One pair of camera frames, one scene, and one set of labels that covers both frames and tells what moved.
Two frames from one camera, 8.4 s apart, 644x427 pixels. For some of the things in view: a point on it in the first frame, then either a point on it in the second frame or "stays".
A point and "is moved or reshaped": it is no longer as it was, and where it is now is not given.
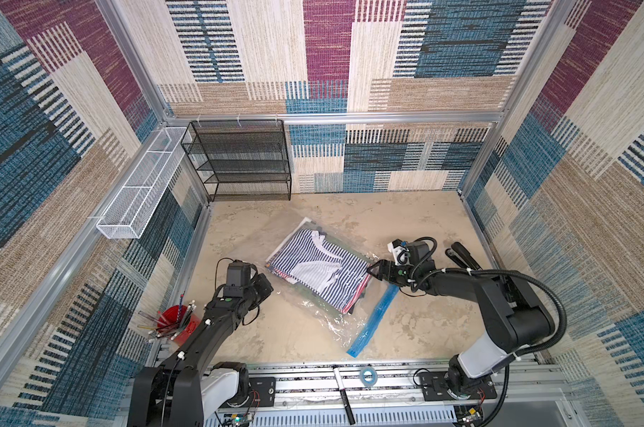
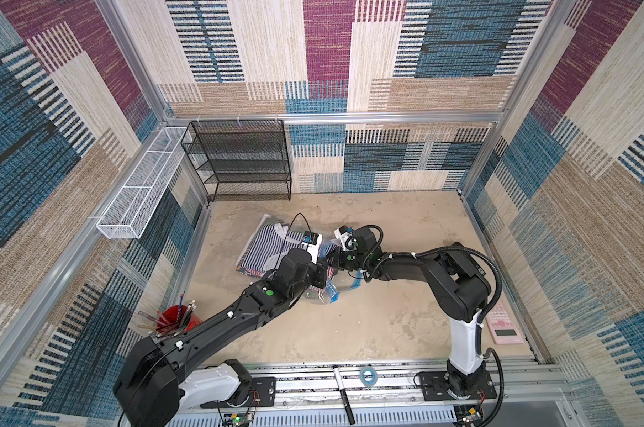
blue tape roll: [374, 376] stays
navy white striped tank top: [322, 268] is moved or reshaped
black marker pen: [346, 405] stays
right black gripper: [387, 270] → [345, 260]
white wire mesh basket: [134, 208] stays
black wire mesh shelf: [240, 160] stays
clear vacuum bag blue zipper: [328, 275] is moved or reshaped
